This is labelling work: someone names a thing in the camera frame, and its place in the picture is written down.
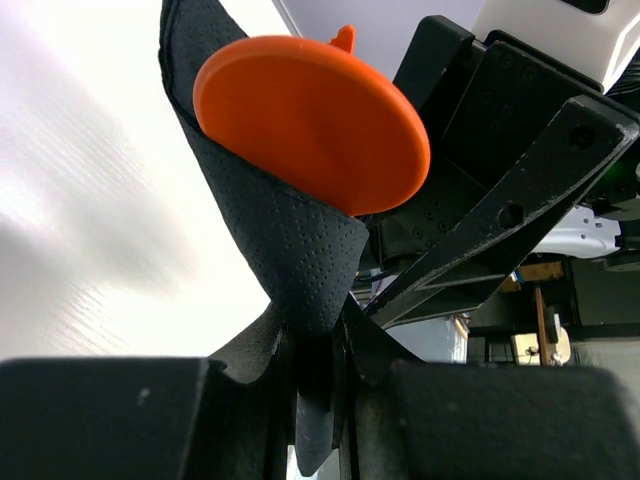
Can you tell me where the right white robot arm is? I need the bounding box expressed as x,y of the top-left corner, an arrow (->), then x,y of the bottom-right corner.
365,1 -> 639,327

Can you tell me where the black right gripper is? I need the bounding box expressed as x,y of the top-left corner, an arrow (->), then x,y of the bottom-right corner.
358,15 -> 639,327

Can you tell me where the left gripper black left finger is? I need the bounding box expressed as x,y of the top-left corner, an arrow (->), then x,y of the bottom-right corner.
182,304 -> 294,479

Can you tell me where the black paper napkin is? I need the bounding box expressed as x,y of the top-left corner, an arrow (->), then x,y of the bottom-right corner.
158,1 -> 367,475

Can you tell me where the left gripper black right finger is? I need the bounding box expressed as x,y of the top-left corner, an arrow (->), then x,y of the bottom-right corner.
336,296 -> 415,479

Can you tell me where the orange plastic spoon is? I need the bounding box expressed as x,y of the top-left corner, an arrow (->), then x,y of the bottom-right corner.
193,25 -> 431,216

